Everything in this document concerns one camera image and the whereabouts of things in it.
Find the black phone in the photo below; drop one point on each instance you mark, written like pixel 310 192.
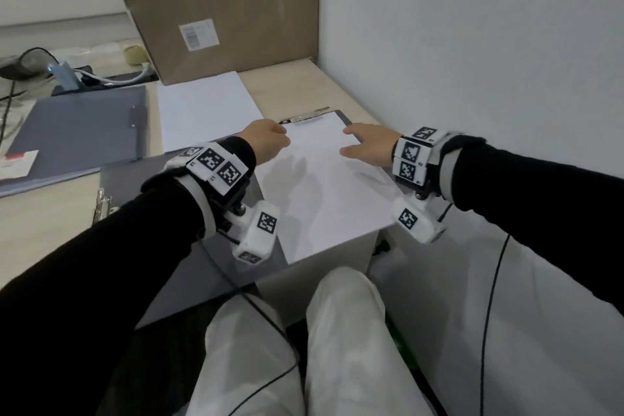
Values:
pixel 112 86

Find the person's left forearm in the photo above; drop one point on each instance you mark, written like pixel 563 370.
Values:
pixel 97 284

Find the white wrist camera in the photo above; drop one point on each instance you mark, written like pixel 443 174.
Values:
pixel 419 223
pixel 258 230

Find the person's right leg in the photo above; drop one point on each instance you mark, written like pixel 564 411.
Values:
pixel 351 342

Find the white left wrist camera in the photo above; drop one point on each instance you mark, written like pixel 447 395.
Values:
pixel 258 230

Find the thin white paper bundle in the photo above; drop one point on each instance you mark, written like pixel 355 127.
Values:
pixel 322 196

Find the beige tape roll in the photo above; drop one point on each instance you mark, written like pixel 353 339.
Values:
pixel 134 54

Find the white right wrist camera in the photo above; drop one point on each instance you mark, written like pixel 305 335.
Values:
pixel 419 223

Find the large flat cardboard package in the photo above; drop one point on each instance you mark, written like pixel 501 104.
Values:
pixel 219 6

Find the wrist marker band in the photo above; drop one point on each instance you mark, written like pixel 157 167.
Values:
pixel 409 157
pixel 214 164

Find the dark grey folder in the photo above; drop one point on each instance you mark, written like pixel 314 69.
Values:
pixel 131 177

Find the person's leg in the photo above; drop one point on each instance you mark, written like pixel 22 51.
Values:
pixel 351 342
pixel 244 357

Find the person's right hand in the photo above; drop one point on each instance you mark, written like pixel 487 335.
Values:
pixel 378 147

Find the person's right forearm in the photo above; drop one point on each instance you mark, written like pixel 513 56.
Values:
pixel 536 196

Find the right wrist marker band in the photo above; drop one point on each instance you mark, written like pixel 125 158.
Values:
pixel 409 157

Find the left wrist marker band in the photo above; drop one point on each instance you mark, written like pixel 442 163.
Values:
pixel 214 164

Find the light grey folder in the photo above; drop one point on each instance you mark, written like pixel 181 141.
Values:
pixel 73 133

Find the stack of white papers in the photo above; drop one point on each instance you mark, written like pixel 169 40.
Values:
pixel 205 108

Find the person's left leg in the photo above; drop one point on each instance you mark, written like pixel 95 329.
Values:
pixel 244 357

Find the person's left hand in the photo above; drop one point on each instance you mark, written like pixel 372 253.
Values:
pixel 265 140

